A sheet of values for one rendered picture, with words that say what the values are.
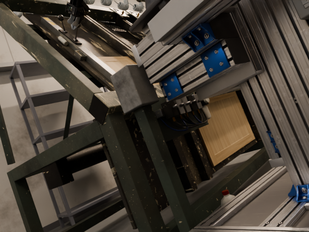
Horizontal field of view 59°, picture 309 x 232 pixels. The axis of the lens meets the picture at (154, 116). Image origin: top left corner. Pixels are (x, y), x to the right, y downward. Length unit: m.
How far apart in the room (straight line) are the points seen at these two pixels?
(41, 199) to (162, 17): 3.61
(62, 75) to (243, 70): 0.93
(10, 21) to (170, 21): 1.32
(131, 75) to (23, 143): 3.24
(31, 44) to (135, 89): 0.83
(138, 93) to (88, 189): 3.39
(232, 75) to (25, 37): 1.25
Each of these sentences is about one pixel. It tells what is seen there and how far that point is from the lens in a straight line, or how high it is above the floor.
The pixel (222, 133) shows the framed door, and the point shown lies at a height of 0.44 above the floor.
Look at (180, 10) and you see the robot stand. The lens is 0.82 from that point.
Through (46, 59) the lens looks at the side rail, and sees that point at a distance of 1.64.
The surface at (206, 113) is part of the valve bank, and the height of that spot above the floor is 0.64.
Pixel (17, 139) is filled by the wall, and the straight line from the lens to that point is 4.25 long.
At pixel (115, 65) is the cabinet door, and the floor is 1.13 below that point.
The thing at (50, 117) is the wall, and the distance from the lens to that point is 4.43.
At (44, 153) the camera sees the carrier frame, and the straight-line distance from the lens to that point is 1.86.
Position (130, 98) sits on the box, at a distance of 1.16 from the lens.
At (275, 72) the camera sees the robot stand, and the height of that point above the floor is 0.66.
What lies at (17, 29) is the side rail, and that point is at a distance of 1.91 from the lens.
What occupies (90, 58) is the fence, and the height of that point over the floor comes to 1.20.
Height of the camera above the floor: 0.59
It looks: 5 degrees up
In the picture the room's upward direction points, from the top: 21 degrees counter-clockwise
